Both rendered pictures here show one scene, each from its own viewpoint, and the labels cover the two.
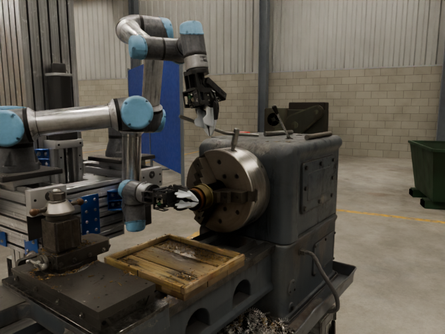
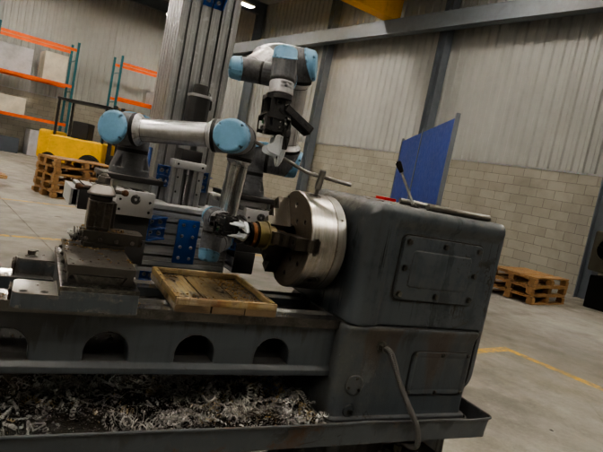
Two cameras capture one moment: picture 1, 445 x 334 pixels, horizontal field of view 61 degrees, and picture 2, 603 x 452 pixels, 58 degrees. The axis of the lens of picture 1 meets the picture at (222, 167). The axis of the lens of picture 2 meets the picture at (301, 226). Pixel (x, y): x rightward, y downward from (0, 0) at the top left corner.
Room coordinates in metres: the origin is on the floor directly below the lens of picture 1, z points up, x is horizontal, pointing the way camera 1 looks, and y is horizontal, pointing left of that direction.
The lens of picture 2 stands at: (-0.17, -0.78, 1.29)
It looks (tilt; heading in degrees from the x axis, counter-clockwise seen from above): 5 degrees down; 26
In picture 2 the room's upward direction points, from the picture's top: 11 degrees clockwise
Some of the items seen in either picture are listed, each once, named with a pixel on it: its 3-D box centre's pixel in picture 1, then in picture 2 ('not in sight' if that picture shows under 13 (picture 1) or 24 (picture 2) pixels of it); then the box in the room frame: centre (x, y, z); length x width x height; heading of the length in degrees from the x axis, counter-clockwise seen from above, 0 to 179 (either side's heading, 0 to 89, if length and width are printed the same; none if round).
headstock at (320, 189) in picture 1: (272, 177); (396, 257); (1.74, -0.24, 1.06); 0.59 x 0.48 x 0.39; 143
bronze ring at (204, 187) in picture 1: (200, 197); (260, 234); (1.29, 0.08, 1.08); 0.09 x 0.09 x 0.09; 55
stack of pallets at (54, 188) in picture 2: not in sight; (75, 178); (7.16, 7.80, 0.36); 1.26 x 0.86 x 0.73; 165
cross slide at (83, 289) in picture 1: (75, 280); (92, 256); (0.92, 0.38, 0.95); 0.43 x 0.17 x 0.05; 53
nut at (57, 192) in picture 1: (57, 194); (104, 178); (0.96, 0.43, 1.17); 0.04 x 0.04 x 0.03
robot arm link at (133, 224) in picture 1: (134, 215); (212, 245); (1.41, 0.34, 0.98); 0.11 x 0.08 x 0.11; 20
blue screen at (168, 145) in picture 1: (149, 116); (407, 203); (8.10, 1.55, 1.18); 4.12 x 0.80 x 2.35; 25
